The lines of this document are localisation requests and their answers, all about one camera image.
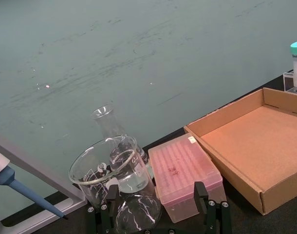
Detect large clear glass beaker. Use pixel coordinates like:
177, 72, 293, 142
68, 135, 163, 234

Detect clear plastic tube rack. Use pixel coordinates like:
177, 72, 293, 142
282, 69, 297, 96

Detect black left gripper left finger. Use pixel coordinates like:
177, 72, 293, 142
87, 182, 121, 234

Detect pink pipette tip box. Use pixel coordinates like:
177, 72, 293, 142
148, 133, 224, 224

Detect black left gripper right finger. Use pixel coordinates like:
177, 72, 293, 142
193, 180, 234, 234

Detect shallow brown cardboard tray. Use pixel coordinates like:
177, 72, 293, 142
184, 87, 297, 216

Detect clear glass conical flask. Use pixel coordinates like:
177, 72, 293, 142
91, 104, 151, 195

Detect grey pipette stand frame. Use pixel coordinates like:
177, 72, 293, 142
0, 130, 89, 234

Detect blue and white pipette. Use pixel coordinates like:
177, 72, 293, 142
0, 147, 67, 219

